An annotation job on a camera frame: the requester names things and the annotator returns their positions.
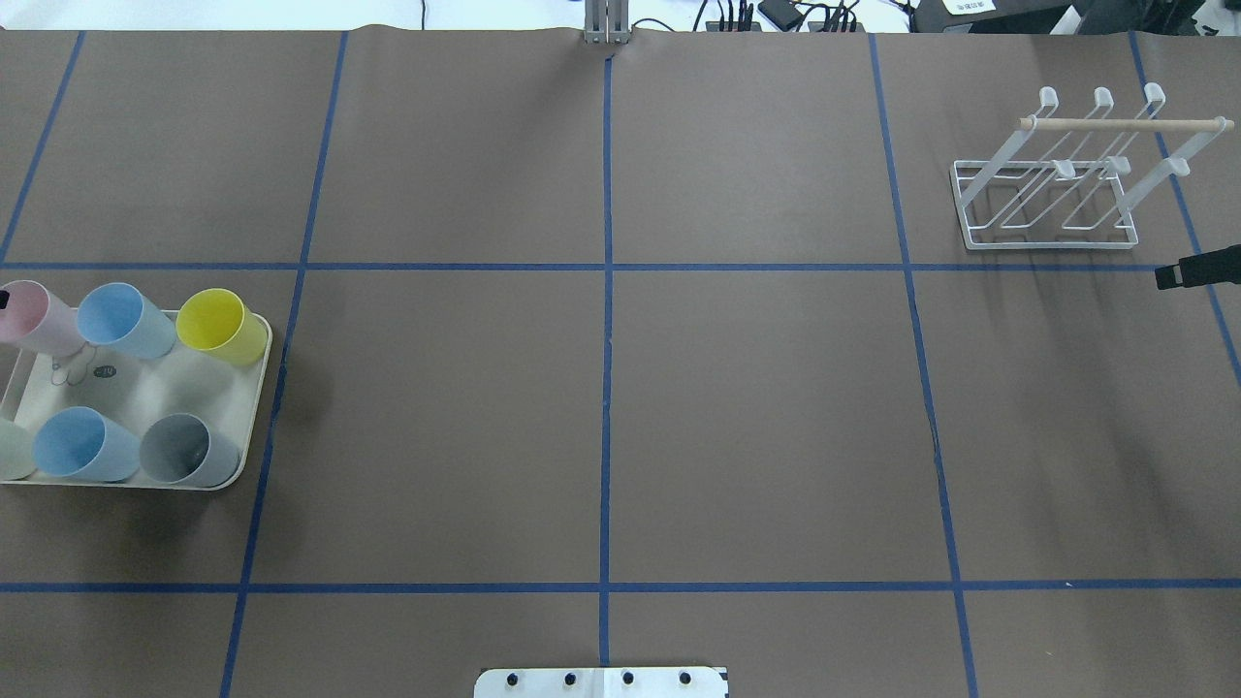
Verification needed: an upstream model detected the light blue cup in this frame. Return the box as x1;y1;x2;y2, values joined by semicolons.
76;282;177;361
34;406;141;483

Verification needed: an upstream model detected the pink plastic cup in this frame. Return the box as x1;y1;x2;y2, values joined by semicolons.
1;281;87;356

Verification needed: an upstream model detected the yellow plastic cup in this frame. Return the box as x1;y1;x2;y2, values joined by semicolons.
175;288;271;366

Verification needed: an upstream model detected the grey plastic cup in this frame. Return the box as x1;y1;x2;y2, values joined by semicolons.
139;414;240;488

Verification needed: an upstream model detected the light blue cup front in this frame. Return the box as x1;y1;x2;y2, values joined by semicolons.
34;406;141;483

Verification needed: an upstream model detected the metal mounting plate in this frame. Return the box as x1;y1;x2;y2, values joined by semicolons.
473;666;730;697

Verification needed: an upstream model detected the white plastic tray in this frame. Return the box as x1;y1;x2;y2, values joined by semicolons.
2;315;273;491

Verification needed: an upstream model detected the white wire cup rack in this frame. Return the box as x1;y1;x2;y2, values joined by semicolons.
951;82;1239;252

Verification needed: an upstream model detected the aluminium frame post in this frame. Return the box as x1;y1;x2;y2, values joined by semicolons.
585;0;632;45

